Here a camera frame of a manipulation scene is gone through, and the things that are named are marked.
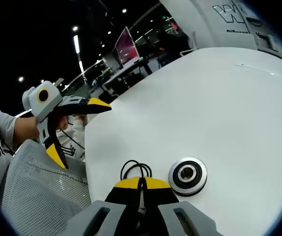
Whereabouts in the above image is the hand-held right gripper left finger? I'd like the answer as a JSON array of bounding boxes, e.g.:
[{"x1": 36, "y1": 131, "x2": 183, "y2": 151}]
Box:
[{"x1": 66, "y1": 176, "x2": 142, "y2": 236}]

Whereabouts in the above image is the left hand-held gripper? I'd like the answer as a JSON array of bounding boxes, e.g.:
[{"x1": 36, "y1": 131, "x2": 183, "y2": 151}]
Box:
[{"x1": 21, "y1": 80, "x2": 113, "y2": 170}]

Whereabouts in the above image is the grey mesh chair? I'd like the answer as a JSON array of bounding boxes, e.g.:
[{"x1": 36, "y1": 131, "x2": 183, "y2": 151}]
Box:
[{"x1": 0, "y1": 138, "x2": 93, "y2": 236}]

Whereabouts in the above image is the person's left forearm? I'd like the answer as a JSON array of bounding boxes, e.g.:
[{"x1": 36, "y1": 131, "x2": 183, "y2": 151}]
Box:
[{"x1": 7, "y1": 115, "x2": 42, "y2": 151}]

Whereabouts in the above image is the computer monitor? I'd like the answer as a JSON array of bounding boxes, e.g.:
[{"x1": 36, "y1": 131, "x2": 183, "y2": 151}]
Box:
[{"x1": 114, "y1": 26, "x2": 139, "y2": 69}]

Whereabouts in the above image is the metal wheel with rubber ring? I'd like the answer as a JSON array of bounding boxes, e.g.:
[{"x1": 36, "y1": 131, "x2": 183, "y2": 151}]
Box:
[{"x1": 168, "y1": 157, "x2": 208, "y2": 197}]

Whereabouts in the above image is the white table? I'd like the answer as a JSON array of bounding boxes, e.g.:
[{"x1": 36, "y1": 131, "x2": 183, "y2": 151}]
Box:
[{"x1": 83, "y1": 46, "x2": 282, "y2": 236}]

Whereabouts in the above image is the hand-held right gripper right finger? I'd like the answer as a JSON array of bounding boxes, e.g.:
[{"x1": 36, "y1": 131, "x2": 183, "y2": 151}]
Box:
[{"x1": 142, "y1": 177, "x2": 220, "y2": 236}]

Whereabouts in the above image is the black rubber ring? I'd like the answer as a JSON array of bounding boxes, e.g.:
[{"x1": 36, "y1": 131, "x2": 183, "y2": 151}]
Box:
[{"x1": 120, "y1": 160, "x2": 153, "y2": 184}]

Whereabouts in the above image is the white printed panel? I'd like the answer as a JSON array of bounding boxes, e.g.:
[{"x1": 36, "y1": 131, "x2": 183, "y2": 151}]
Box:
[{"x1": 159, "y1": 0, "x2": 282, "y2": 59}]

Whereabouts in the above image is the office desk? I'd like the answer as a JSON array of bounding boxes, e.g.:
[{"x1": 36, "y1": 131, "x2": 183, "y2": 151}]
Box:
[{"x1": 102, "y1": 57, "x2": 154, "y2": 92}]

